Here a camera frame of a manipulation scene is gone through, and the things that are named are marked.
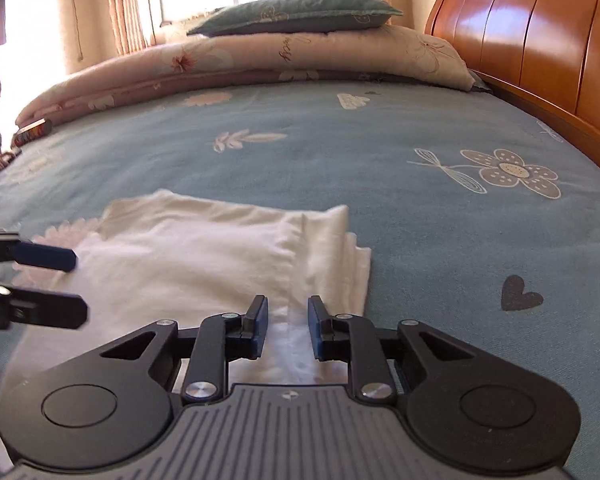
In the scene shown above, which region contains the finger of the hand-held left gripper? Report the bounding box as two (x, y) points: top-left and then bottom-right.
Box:
(0, 226), (78, 273)
(0, 280), (89, 333)

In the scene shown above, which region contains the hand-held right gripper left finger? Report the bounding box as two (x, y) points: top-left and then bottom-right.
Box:
(99, 295), (270, 404)

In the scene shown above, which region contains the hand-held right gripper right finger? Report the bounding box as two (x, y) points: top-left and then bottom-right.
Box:
(307, 296), (474, 404)

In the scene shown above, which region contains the white long-sleeve printed shirt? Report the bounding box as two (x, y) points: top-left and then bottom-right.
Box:
(0, 189), (372, 411)

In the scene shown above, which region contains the red chips can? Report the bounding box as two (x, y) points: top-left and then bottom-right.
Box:
(11, 119), (54, 147)

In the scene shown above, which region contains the blue floral bed sheet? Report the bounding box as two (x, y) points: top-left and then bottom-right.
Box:
(0, 77), (600, 480)

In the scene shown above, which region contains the pink floral quilt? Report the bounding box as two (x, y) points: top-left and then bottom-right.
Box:
(15, 24), (478, 128)

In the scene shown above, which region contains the teal floral pillow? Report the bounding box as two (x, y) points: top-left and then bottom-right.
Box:
(186, 0), (405, 38)

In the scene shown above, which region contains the wooden headboard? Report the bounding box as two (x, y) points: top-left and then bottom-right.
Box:
(424, 0), (600, 185)

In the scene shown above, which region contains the thin wall cable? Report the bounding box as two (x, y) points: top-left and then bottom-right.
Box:
(70, 0), (87, 61)

